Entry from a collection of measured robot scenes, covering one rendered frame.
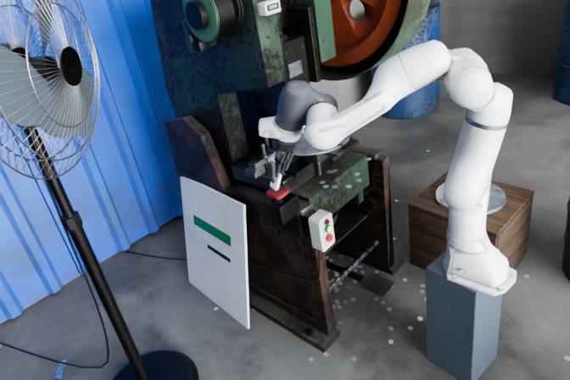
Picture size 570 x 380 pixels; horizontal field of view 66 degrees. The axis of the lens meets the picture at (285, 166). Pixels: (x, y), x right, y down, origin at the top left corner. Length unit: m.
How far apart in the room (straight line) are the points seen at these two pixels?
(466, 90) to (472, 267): 0.60
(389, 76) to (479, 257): 0.65
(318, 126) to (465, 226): 0.56
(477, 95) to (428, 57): 0.15
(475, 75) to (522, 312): 1.23
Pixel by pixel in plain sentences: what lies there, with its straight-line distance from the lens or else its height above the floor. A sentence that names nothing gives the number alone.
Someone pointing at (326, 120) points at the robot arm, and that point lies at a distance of 1.16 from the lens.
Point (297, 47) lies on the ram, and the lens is 1.68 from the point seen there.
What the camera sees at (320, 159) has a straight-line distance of 1.71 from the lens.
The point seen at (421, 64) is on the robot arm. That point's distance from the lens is 1.17.
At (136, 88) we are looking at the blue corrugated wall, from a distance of 2.64.
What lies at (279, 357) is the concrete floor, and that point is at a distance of 1.95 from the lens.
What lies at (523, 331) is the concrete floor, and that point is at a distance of 2.06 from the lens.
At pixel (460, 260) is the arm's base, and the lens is 1.51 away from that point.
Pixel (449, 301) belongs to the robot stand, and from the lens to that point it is 1.61.
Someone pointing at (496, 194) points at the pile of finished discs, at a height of 0.36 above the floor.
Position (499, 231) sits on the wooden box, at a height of 0.35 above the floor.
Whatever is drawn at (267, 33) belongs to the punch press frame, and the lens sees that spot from 1.50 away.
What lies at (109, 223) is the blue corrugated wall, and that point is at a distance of 2.73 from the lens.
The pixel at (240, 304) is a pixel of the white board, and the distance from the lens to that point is 2.05.
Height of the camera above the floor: 1.49
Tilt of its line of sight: 27 degrees down
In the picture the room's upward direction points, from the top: 10 degrees counter-clockwise
